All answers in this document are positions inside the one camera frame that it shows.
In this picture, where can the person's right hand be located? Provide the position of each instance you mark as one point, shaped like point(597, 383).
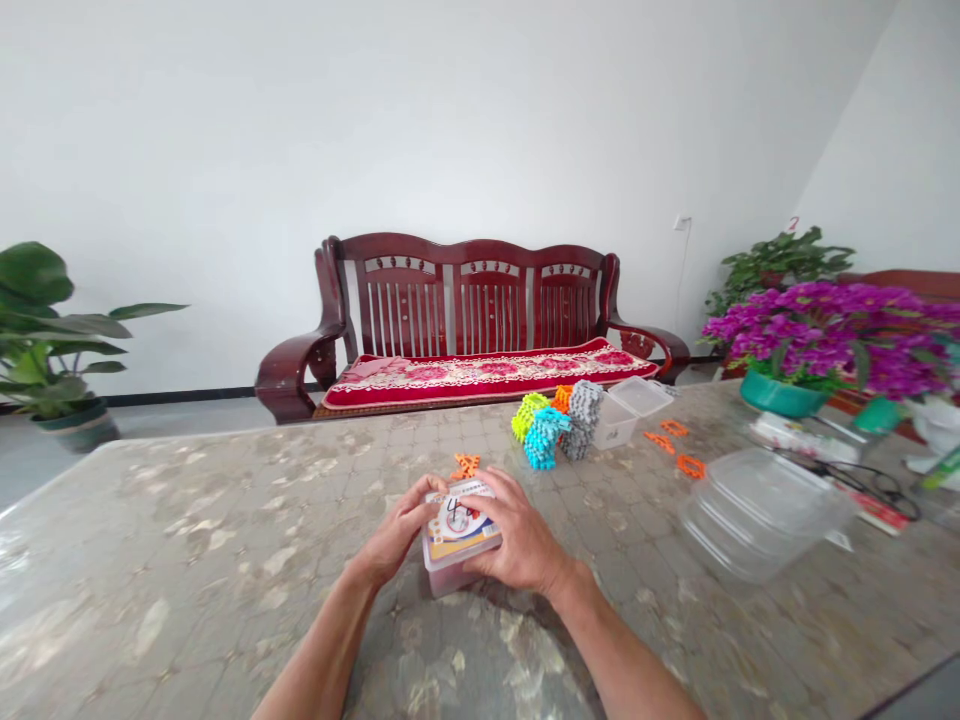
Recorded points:
point(529, 547)

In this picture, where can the person's left hand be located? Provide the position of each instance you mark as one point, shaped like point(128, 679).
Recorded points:
point(397, 536)

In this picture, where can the person's left fingers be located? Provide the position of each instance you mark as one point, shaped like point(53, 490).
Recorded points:
point(425, 499)

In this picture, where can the small plastic box labelled lid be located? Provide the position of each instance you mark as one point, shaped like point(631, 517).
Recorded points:
point(457, 536)

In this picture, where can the orange interlocking pieces cluster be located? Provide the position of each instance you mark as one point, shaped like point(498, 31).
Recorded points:
point(466, 465)

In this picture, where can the yellow-green interlocking block section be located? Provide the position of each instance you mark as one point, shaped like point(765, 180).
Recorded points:
point(529, 416)

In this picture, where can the blue interlocking block section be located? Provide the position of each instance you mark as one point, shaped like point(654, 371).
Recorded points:
point(546, 442)

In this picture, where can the red floral bench cushion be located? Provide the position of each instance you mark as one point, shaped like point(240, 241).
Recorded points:
point(487, 373)

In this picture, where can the orange interlocking block section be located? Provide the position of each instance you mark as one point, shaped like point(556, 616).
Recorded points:
point(561, 397)

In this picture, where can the grey interlocking block section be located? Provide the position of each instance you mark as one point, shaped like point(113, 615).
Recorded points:
point(583, 420)

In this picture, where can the dark red wooden bench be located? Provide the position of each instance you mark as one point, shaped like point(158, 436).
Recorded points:
point(480, 300)

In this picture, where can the open clear plastic box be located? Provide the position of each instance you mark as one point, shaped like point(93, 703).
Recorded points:
point(626, 412)

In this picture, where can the orange square connector piece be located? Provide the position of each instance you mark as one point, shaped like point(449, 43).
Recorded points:
point(691, 466)
point(660, 442)
point(673, 427)

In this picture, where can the stack of large clear containers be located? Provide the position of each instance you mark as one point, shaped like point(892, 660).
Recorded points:
point(765, 517)

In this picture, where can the white packet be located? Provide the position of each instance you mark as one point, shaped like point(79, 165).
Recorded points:
point(806, 441)

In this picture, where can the large-leaf potted plant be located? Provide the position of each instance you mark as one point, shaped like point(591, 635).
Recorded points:
point(45, 345)

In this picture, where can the purple flowers in green pot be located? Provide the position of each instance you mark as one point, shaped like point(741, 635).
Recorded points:
point(817, 337)

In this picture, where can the green leafy plant red pot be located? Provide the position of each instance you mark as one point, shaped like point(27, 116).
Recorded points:
point(784, 262)

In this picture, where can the red flat box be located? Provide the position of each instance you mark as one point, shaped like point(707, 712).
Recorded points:
point(879, 514)

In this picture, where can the green cup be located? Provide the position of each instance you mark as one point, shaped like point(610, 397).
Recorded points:
point(879, 416)

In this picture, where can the white crumpled bag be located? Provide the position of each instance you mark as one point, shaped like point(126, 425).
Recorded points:
point(936, 424)

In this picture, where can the green bottle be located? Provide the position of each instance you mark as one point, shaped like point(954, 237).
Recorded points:
point(943, 469)

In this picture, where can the dark red wooden furniture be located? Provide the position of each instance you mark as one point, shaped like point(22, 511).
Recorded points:
point(911, 285)

